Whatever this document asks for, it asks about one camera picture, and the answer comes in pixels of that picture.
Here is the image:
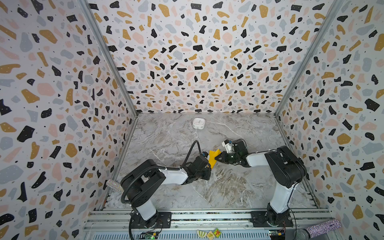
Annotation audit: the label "colourful stickers on rail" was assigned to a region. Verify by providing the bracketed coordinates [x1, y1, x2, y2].
[197, 229, 222, 240]

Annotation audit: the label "yellow square paper sheet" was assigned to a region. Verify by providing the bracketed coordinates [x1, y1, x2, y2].
[208, 150, 222, 169]

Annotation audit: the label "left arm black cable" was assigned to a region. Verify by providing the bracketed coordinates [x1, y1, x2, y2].
[120, 140, 202, 240]

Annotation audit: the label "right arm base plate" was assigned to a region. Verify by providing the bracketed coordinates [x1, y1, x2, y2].
[250, 211, 294, 228]

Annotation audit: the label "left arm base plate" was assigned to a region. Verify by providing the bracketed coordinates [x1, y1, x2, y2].
[130, 212, 172, 230]

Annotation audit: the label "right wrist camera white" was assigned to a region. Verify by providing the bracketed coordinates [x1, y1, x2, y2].
[222, 140, 235, 154]

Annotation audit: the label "glitter microphone right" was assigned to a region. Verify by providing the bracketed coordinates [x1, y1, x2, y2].
[294, 219, 342, 240]

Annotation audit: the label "glitter microphone left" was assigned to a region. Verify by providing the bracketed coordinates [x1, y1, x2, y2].
[106, 179, 124, 194]

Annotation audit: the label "aluminium rail frame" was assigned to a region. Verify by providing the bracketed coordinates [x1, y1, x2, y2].
[81, 209, 332, 240]

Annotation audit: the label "glitter microphone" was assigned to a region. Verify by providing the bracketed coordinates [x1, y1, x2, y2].
[106, 179, 124, 194]
[294, 219, 342, 240]

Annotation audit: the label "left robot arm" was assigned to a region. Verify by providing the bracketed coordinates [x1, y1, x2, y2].
[121, 152, 212, 221]

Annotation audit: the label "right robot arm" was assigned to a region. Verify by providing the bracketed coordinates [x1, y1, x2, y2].
[215, 139, 307, 227]

